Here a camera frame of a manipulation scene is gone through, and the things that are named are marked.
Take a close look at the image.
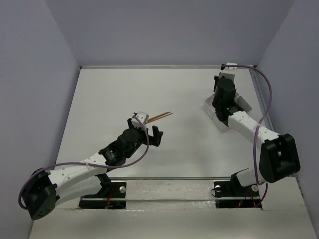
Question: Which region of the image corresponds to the white divided container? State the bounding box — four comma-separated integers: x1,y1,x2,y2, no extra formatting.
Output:
202,89,252,132

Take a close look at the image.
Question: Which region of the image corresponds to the purple cable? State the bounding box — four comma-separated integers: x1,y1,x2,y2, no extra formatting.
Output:
234,64,274,207
18,114,150,209

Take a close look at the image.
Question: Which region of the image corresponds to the yellow chopstick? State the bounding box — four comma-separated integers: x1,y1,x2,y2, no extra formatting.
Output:
148,112,172,121

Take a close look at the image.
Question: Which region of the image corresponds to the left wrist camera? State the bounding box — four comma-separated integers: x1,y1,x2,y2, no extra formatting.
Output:
131,112,149,128

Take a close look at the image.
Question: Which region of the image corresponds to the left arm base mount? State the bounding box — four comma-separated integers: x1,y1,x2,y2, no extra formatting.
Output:
78,174,127,210

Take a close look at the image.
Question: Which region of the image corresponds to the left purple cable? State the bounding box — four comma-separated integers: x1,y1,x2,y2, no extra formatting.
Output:
18,114,150,209

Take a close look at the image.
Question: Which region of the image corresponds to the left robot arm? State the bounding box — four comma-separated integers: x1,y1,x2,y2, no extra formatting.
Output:
18,115,163,221

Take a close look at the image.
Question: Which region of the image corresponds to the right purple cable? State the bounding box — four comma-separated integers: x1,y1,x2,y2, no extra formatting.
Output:
234,64,274,207

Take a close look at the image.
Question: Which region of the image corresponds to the red chopstick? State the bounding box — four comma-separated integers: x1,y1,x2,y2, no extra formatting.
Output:
147,112,173,123

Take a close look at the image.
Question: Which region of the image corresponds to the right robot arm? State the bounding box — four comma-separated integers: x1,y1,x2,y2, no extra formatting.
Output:
212,76,301,195

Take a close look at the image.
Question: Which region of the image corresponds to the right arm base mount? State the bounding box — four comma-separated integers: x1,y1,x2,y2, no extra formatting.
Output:
210,175,262,209

